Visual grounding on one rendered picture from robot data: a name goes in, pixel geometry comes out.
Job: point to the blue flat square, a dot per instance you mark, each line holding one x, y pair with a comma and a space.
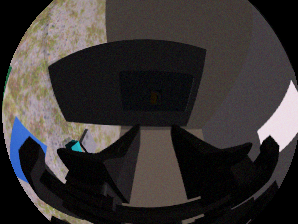
19, 135

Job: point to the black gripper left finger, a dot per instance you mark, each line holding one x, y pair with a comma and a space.
115, 164

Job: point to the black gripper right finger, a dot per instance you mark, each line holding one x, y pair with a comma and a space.
199, 162

